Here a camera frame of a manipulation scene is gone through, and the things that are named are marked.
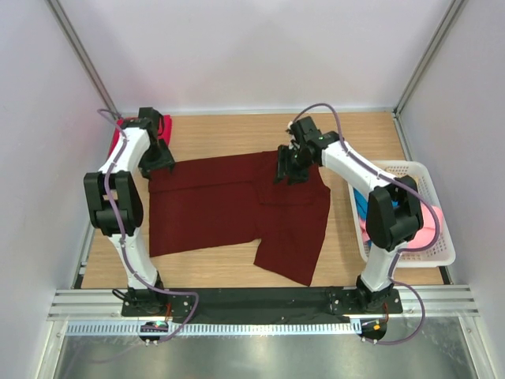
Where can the dark red t-shirt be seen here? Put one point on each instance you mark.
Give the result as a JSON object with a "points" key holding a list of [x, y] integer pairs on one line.
{"points": [[230, 200]]}

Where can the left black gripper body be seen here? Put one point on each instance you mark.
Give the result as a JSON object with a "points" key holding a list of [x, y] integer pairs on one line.
{"points": [[158, 157]]}

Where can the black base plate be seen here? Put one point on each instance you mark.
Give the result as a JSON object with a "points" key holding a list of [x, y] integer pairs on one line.
{"points": [[256, 306]]}

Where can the pink t-shirt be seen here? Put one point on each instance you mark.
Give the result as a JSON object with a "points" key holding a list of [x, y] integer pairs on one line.
{"points": [[422, 238]]}

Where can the white slotted cable duct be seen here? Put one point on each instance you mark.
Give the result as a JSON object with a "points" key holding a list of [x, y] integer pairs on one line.
{"points": [[146, 328]]}

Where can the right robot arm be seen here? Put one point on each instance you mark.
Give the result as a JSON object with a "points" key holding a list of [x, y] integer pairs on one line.
{"points": [[393, 216]]}

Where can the folded red t-shirt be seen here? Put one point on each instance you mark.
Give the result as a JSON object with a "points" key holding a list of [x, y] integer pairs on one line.
{"points": [[164, 132]]}

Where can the aluminium frame rail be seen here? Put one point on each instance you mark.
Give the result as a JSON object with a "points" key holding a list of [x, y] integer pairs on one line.
{"points": [[431, 301]]}

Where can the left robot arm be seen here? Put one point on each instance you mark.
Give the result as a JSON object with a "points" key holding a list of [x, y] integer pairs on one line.
{"points": [[115, 207]]}

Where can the blue t-shirt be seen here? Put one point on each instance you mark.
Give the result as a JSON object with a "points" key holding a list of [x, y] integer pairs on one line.
{"points": [[361, 204]]}

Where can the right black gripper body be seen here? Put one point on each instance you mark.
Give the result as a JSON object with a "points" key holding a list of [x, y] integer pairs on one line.
{"points": [[293, 163]]}

